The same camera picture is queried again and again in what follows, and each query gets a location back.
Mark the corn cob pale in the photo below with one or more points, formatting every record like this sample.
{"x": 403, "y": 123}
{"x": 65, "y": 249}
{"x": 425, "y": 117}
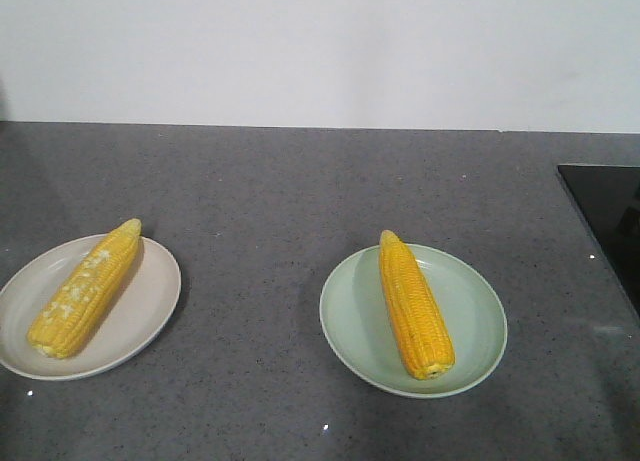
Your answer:
{"x": 69, "y": 319}

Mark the black gas stove top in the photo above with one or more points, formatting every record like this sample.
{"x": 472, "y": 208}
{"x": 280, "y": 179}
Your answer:
{"x": 607, "y": 199}

